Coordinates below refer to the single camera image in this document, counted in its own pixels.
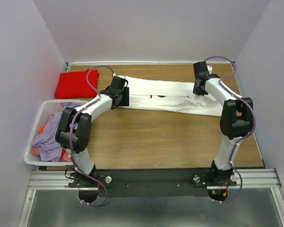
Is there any white t-shirt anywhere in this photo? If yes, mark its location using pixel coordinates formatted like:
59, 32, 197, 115
119, 75, 222, 117

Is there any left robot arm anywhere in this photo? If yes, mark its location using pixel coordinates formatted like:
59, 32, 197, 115
55, 76, 129, 187

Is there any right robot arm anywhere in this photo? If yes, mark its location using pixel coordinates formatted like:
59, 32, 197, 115
193, 61, 255, 186

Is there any folded red t-shirt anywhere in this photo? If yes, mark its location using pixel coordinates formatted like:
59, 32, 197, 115
54, 70, 97, 99

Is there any white plastic laundry basket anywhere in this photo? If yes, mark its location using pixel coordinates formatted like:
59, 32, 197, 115
24, 99, 87, 166

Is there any orange pink garment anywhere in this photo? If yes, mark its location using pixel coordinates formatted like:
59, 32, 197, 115
31, 139, 71, 162

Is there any lavender t-shirt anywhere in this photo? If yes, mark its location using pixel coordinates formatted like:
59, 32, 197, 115
26, 99, 86, 166

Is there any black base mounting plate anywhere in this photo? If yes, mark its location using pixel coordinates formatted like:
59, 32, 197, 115
68, 168, 237, 198

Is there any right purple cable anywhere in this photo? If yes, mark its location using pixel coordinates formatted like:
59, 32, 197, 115
203, 56, 257, 204

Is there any purple cable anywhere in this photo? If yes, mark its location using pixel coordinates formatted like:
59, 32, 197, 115
203, 56, 257, 204
70, 65, 116, 208

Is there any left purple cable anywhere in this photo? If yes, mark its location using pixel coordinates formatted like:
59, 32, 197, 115
70, 65, 116, 208

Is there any aluminium rail frame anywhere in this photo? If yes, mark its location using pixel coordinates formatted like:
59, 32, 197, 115
19, 168, 284, 227

